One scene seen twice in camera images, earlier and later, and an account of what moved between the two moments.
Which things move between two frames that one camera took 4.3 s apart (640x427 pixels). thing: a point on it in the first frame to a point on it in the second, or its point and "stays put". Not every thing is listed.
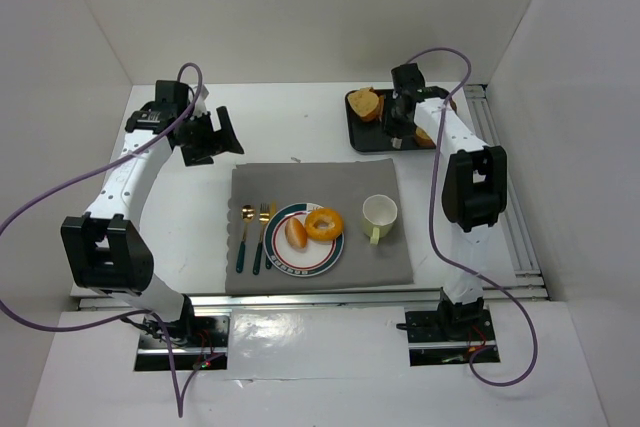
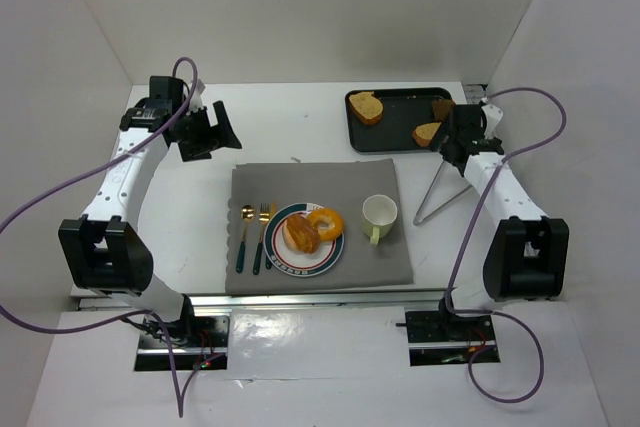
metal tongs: x=396 y=122 to x=418 y=219
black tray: x=372 y=136 stays put
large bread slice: x=367 y=102 stays put
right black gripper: x=395 y=126 to x=451 y=148
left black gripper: x=204 y=136 stays put
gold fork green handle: x=264 y=217 stays put
